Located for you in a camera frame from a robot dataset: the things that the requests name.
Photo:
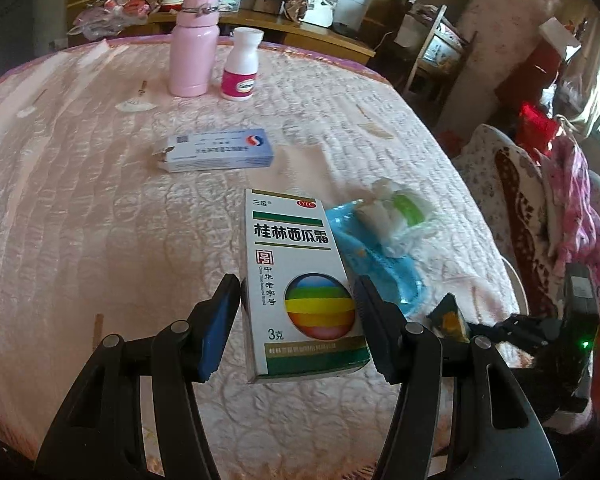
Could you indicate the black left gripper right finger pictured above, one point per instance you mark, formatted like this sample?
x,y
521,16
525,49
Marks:
x,y
495,433

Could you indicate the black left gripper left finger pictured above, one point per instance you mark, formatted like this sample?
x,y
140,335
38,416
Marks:
x,y
97,431

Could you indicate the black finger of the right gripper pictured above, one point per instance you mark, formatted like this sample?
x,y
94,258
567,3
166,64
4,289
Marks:
x,y
447,320

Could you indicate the white green medicine box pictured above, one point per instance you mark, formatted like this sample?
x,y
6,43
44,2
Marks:
x,y
300,316

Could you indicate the blue plastic wrapper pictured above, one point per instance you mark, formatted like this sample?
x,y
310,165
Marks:
x,y
396,279

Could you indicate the pink quilted table cover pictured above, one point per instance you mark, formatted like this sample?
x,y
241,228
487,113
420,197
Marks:
x,y
96,239

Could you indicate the blue white medicine box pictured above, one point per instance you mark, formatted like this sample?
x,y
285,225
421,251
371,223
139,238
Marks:
x,y
214,150

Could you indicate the white pink-labelled pill bottle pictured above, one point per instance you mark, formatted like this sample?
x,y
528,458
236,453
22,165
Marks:
x,y
242,64

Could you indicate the pink thermos bottle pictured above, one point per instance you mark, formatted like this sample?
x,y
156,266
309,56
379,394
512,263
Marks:
x,y
193,46

